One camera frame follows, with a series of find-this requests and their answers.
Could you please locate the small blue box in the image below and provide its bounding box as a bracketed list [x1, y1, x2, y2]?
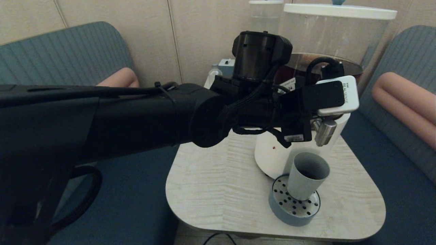
[218, 59, 236, 78]

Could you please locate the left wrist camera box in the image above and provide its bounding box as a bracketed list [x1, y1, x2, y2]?
[296, 76, 360, 117]

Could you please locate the blue upholstered bench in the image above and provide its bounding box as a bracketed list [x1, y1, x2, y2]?
[341, 26, 436, 245]
[0, 21, 181, 245]

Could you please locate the small clear water dispenser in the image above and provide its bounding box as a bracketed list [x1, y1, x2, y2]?
[249, 0, 284, 34]

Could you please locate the grey-blue plastic cup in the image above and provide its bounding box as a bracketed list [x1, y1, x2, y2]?
[287, 152, 330, 201]

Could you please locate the white lid of tea dispenser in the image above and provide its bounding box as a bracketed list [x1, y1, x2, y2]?
[284, 3, 398, 20]

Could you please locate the small clear glass bottle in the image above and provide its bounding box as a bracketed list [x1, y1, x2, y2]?
[204, 64, 222, 89]

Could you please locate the large tea drink dispenser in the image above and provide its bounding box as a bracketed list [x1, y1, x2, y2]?
[255, 14, 390, 180]

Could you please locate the steel tap of tea dispenser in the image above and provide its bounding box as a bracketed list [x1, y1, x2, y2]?
[313, 117, 338, 147]

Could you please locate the large blue perforated drip tray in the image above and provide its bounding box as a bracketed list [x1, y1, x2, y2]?
[268, 174, 321, 227]

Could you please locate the black cable on floor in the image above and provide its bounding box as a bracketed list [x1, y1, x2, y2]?
[204, 233, 236, 245]

